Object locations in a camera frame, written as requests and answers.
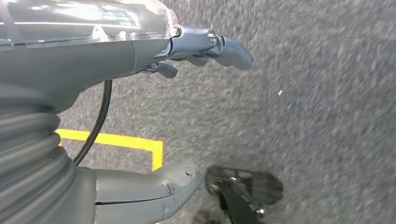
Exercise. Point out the yellow floor tape mark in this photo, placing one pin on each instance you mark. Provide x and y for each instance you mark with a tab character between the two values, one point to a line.
123	142

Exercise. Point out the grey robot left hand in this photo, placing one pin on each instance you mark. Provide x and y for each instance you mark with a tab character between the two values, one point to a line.
77	61

